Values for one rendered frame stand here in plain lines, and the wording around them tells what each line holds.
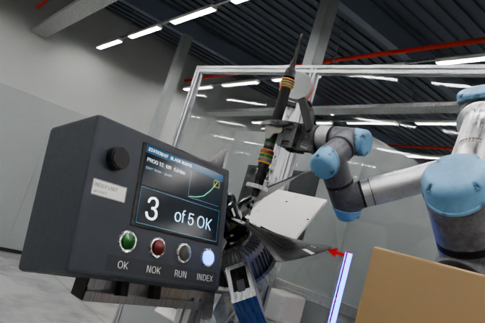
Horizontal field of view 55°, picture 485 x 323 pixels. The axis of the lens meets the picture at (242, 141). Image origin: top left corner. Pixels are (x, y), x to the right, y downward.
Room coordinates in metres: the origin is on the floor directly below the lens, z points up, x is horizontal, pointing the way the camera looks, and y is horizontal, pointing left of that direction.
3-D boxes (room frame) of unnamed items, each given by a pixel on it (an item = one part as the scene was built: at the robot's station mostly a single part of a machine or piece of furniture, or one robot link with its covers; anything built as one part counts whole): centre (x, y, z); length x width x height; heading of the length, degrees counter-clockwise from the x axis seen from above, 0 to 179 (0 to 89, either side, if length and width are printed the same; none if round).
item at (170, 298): (0.74, 0.07, 1.04); 0.24 x 0.03 x 0.03; 138
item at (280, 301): (2.01, -0.33, 0.92); 0.17 x 0.16 x 0.11; 138
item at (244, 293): (1.44, -0.14, 0.98); 0.20 x 0.16 x 0.20; 138
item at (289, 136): (1.37, -0.17, 1.48); 0.12 x 0.08 x 0.09; 48
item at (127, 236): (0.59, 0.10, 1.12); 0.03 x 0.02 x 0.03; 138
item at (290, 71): (1.45, -0.08, 1.50); 0.04 x 0.04 x 0.46
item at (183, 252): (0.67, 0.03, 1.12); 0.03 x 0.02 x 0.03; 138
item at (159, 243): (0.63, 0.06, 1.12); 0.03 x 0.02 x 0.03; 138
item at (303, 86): (2.16, -0.17, 1.88); 0.17 x 0.15 x 0.16; 48
